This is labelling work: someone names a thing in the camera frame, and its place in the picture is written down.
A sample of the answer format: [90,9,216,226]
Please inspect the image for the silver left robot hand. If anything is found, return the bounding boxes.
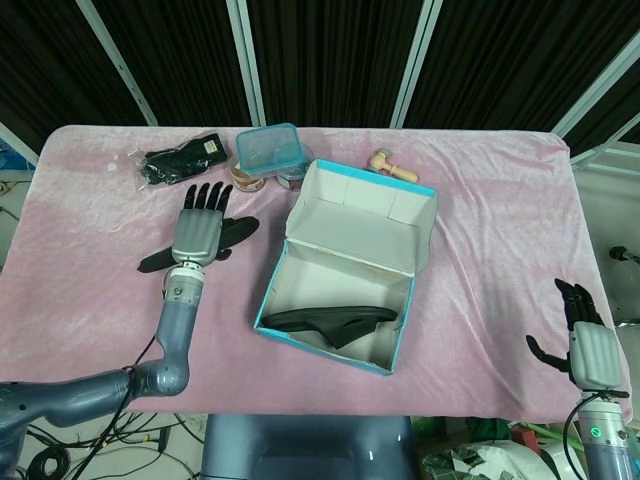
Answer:
[171,181,235,266]

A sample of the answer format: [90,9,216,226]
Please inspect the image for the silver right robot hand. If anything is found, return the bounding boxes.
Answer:
[524,278,630,400]

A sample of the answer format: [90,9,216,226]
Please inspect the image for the black shoe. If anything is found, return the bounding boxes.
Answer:
[138,215,261,275]
[262,305,400,351]

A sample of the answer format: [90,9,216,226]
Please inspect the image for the teal cardboard shoe box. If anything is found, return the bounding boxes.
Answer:
[252,158,439,377]

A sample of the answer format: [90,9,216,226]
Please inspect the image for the amber jar with red label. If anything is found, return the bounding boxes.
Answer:
[228,160,269,194]

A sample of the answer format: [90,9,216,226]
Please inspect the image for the black socks in plastic bag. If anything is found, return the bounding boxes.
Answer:
[127,129,232,194]

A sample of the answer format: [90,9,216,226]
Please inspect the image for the clear jar with red label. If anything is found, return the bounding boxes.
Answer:
[276,149,316,192]

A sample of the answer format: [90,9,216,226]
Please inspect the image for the clear container with teal lid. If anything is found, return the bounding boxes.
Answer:
[235,122,301,176]

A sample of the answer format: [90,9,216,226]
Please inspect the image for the pink velvet tablecloth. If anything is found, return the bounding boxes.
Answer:
[0,124,624,416]

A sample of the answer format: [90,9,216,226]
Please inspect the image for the green and white bags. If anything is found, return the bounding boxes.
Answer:
[412,414,594,480]

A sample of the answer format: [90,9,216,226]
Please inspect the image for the black curtain panel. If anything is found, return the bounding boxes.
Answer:
[0,0,151,156]
[94,0,252,127]
[248,0,431,128]
[403,0,640,151]

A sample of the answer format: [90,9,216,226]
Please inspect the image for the wooden toy mallet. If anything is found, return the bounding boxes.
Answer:
[368,148,419,185]

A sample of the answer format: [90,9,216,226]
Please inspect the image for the blue-grey robot torso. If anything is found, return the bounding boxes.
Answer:
[201,413,419,480]

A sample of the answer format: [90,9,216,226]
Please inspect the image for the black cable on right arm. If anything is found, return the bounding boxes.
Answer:
[562,393,592,454]

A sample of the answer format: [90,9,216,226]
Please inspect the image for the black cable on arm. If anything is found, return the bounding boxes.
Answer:
[562,393,592,454]
[102,333,162,441]

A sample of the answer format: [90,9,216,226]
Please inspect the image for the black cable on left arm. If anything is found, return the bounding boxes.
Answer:
[102,333,162,441]

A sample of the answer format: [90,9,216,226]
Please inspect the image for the white metal frame post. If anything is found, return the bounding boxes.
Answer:
[549,57,640,171]
[388,0,452,129]
[74,0,161,127]
[224,0,267,127]
[0,119,40,170]

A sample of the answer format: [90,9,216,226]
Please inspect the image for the black floor cables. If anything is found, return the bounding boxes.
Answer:
[0,412,204,480]

